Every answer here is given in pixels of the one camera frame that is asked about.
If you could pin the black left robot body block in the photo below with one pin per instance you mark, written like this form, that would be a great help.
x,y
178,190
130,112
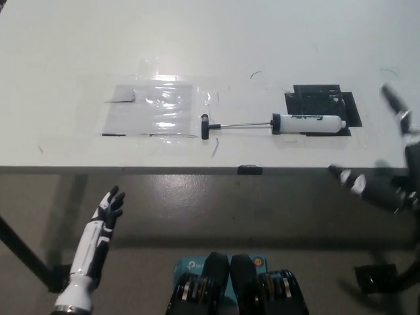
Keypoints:
x,y
213,272

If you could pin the small white air pump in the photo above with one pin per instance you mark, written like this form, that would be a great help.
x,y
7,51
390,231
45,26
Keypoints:
x,y
315,124

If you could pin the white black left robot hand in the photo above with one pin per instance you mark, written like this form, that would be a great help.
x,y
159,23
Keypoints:
x,y
92,249

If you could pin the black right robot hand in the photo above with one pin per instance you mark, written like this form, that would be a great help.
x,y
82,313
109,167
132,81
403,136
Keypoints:
x,y
377,190

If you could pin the teal cardboard box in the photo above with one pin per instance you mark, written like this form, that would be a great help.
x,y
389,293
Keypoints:
x,y
188,264

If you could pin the black tape patch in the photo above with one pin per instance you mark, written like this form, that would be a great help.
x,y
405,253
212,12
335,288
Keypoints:
x,y
311,98

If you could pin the black floor foot plate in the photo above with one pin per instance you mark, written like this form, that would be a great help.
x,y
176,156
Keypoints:
x,y
59,279
374,277

